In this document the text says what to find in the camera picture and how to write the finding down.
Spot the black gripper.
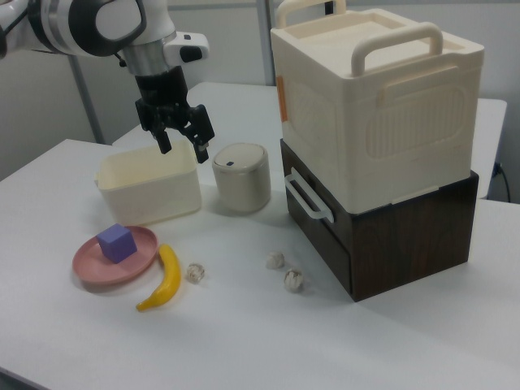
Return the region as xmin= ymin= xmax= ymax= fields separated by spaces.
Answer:
xmin=133 ymin=66 xmax=216 ymax=165

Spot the black wall cable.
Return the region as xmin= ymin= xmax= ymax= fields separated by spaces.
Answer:
xmin=492 ymin=161 xmax=512 ymax=202

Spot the dark brown wooden drawer cabinet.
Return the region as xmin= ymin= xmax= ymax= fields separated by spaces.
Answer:
xmin=279 ymin=137 xmax=480 ymax=302

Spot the yellow toy banana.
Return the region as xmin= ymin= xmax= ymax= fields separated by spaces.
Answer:
xmin=136 ymin=243 xmax=183 ymax=313

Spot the brown drawer with white handle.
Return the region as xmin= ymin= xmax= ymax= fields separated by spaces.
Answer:
xmin=281 ymin=140 xmax=353 ymax=260

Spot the cream plastic storage box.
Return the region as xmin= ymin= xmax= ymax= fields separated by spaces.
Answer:
xmin=270 ymin=0 xmax=487 ymax=215

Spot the small cream trash can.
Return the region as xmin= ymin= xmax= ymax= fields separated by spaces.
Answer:
xmin=211 ymin=141 xmax=271 ymax=215

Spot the purple cube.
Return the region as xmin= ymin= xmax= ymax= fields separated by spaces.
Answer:
xmin=96 ymin=223 xmax=137 ymax=264

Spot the white open plastic bin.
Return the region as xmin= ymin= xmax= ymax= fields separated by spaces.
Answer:
xmin=94 ymin=140 xmax=203 ymax=227

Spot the pink round plate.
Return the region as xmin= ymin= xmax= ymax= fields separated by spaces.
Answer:
xmin=71 ymin=226 xmax=159 ymax=285

